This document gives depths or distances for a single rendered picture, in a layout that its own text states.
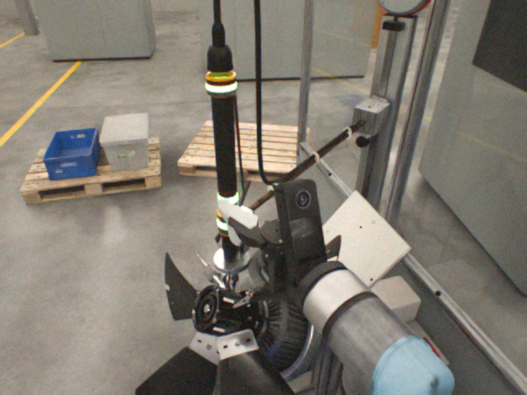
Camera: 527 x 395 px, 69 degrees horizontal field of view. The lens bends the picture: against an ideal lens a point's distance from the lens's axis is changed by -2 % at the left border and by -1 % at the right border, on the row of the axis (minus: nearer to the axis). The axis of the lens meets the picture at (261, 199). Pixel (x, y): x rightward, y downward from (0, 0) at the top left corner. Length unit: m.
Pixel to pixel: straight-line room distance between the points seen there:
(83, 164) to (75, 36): 4.60
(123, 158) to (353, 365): 3.46
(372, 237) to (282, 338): 0.35
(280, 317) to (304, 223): 0.59
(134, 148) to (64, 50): 4.79
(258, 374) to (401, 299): 0.65
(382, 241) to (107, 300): 2.09
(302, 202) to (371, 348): 0.17
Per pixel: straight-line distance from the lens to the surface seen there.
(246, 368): 0.94
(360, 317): 0.41
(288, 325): 1.04
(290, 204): 0.44
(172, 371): 1.12
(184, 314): 1.28
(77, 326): 2.73
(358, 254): 1.07
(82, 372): 2.52
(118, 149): 3.70
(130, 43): 7.92
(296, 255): 0.46
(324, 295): 0.43
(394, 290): 1.44
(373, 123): 1.13
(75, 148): 4.39
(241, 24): 6.15
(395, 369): 0.39
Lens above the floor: 1.99
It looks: 35 degrees down
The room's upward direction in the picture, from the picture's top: straight up
